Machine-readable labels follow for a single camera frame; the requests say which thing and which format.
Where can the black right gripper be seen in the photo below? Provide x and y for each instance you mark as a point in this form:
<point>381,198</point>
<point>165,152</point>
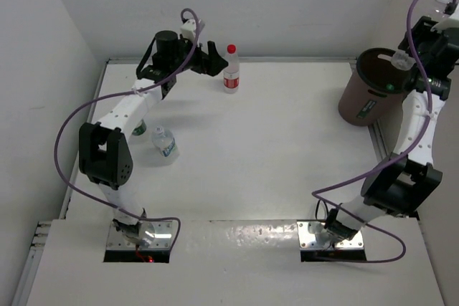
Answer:
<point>422,31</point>

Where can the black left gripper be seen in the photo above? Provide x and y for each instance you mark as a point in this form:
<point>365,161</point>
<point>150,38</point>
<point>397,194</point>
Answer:
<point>209,63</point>

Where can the red cap labelled bottle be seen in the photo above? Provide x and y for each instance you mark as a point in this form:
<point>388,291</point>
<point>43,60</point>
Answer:
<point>231,73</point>

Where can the blue cap clear bottle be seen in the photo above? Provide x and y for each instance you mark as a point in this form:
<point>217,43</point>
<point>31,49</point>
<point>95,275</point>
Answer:
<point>402,61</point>

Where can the blue label clear bottle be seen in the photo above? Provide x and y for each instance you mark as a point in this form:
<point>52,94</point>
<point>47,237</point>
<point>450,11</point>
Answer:
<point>165,146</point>

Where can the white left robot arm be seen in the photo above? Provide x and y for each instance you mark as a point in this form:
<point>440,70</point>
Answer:
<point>104,155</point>

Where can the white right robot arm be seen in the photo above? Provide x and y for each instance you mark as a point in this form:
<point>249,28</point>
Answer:
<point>406,177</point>

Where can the brown bin black rim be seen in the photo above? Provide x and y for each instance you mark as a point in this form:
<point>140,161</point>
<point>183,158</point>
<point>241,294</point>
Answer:
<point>365,98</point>

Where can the green label clear bottle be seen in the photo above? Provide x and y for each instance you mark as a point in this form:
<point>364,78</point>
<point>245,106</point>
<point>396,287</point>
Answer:
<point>140,129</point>

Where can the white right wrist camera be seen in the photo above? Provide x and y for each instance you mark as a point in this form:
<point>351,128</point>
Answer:
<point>441,10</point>

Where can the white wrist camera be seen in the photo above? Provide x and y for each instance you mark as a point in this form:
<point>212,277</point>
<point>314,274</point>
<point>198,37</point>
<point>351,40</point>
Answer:
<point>188,30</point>
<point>441,10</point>

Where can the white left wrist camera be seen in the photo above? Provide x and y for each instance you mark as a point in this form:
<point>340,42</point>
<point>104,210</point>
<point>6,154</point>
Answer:
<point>188,30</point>

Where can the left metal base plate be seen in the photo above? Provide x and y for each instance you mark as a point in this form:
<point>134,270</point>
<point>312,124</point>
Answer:
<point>149,236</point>

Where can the metal base plate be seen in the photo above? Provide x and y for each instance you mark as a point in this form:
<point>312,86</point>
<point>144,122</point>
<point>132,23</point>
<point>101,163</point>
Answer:
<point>313,237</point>
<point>149,236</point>

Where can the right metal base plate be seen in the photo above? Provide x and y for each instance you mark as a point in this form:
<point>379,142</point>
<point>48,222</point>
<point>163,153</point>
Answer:
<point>313,237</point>

